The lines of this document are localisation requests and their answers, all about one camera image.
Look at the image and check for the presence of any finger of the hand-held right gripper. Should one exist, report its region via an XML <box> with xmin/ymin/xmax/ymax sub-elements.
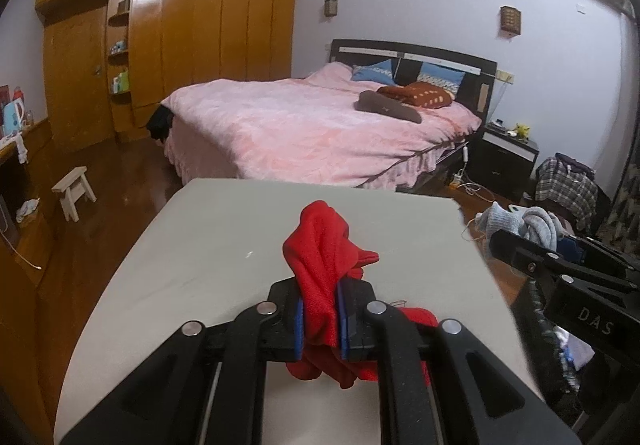
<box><xmin>490</xmin><ymin>229</ymin><xmax>581</xmax><ymax>298</ymax></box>
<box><xmin>557</xmin><ymin>236</ymin><xmax>640</xmax><ymax>276</ymax></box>

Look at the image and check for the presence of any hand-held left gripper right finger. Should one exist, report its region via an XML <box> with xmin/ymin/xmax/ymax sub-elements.
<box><xmin>336</xmin><ymin>281</ymin><xmax>583</xmax><ymax>445</ymax></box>

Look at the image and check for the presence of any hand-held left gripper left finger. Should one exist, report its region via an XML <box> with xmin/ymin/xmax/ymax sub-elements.
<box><xmin>57</xmin><ymin>279</ymin><xmax>306</xmax><ymax>445</ymax></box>

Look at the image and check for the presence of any pile of grey clothes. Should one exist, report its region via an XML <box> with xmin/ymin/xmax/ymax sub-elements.
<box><xmin>475</xmin><ymin>202</ymin><xmax>558</xmax><ymax>251</ymax></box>

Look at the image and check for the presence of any red cloth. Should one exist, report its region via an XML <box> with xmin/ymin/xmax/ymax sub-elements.
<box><xmin>282</xmin><ymin>200</ymin><xmax>438</xmax><ymax>391</ymax></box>

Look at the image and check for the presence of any black-lined trash bin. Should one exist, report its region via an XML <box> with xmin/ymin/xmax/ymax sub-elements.
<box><xmin>510</xmin><ymin>275</ymin><xmax>626</xmax><ymax>445</ymax></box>

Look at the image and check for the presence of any plaid covered chair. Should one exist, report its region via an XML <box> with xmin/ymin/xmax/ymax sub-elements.
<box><xmin>535</xmin><ymin>156</ymin><xmax>599</xmax><ymax>231</ymax></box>

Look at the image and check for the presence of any black white nightstand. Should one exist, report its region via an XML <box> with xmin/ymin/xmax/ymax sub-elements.
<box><xmin>467</xmin><ymin>122</ymin><xmax>541</xmax><ymax>200</ymax></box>

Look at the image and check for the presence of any dark bag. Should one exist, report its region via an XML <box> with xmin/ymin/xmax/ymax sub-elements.
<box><xmin>555</xmin><ymin>152</ymin><xmax>596</xmax><ymax>176</ymax></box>

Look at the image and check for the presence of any grey table cover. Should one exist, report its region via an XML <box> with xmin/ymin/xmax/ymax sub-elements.
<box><xmin>52</xmin><ymin>177</ymin><xmax>531</xmax><ymax>445</ymax></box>

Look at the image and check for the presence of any dark wooden bed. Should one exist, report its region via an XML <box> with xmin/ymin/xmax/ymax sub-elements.
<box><xmin>147</xmin><ymin>39</ymin><xmax>498</xmax><ymax>193</ymax></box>

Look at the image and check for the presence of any brown polka dot pillow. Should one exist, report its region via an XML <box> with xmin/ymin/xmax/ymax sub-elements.
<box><xmin>377</xmin><ymin>82</ymin><xmax>455</xmax><ymax>108</ymax></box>

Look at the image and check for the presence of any blue pillow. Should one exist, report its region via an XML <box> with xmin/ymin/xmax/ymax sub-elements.
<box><xmin>417</xmin><ymin>62</ymin><xmax>466</xmax><ymax>93</ymax></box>
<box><xmin>351</xmin><ymin>60</ymin><xmax>396</xmax><ymax>83</ymax></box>

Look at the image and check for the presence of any brown cushion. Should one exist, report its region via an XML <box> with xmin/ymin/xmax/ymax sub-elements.
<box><xmin>354</xmin><ymin>91</ymin><xmax>422</xmax><ymax>124</ymax></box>

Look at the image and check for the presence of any pink blanket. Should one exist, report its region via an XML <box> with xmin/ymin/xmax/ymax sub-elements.
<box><xmin>160</xmin><ymin>63</ymin><xmax>483</xmax><ymax>190</ymax></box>

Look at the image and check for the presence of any black clothing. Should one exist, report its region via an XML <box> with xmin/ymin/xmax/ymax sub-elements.
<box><xmin>146</xmin><ymin>106</ymin><xmax>176</xmax><ymax>143</ymax></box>

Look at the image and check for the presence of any small wooden stool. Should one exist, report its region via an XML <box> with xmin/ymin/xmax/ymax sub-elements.
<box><xmin>51</xmin><ymin>166</ymin><xmax>97</xmax><ymax>222</ymax></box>

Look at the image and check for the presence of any white rag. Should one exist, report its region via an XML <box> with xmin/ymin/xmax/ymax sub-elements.
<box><xmin>15</xmin><ymin>197</ymin><xmax>41</xmax><ymax>223</ymax></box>

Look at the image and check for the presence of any wooden wardrobe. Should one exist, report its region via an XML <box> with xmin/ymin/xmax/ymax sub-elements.
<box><xmin>35</xmin><ymin>0</ymin><xmax>300</xmax><ymax>146</ymax></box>

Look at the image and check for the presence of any wooden desk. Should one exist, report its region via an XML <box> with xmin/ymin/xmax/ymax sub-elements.
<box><xmin>0</xmin><ymin>117</ymin><xmax>56</xmax><ymax>296</ymax></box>

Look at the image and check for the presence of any white cable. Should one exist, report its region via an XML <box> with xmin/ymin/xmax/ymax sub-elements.
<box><xmin>460</xmin><ymin>180</ymin><xmax>496</xmax><ymax>203</ymax></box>

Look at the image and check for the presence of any large wall lamp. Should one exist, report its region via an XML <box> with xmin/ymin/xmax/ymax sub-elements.
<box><xmin>500</xmin><ymin>6</ymin><xmax>522</xmax><ymax>36</ymax></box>

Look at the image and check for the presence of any red picture frame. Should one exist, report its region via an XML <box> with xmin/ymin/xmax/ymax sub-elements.
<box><xmin>0</xmin><ymin>85</ymin><xmax>12</xmax><ymax>136</ymax></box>

